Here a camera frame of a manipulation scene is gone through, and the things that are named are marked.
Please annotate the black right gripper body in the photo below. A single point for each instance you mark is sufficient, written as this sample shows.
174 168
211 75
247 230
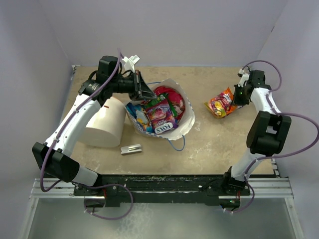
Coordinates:
240 98

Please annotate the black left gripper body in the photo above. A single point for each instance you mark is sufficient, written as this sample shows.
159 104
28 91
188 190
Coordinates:
136 95

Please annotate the orange Fox's candy bag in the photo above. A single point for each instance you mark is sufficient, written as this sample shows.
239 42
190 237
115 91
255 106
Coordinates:
221 105

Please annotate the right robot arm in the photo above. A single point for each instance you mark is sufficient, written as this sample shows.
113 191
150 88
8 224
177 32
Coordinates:
267 134

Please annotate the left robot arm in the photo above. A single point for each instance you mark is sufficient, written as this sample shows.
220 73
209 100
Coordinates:
114 75

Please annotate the purple Fox's berries bag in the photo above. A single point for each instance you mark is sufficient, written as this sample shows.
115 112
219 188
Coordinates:
161 127

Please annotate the green snack packet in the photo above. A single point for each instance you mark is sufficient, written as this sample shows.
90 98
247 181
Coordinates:
160 109

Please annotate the white paper roll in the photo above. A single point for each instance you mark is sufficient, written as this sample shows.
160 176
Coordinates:
105 128

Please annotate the small silver metal block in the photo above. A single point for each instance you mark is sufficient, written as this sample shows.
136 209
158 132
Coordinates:
135 148

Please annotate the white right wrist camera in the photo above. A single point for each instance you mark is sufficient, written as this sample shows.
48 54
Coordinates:
244 77

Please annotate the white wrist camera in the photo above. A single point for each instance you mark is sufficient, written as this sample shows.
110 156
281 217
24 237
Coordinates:
129 62
244 77

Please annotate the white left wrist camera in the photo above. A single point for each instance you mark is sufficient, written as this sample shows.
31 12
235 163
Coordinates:
129 62

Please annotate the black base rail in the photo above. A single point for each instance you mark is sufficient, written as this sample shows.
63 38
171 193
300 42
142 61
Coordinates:
211 190

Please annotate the aluminium frame rail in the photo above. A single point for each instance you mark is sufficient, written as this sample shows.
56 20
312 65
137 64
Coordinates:
61 190

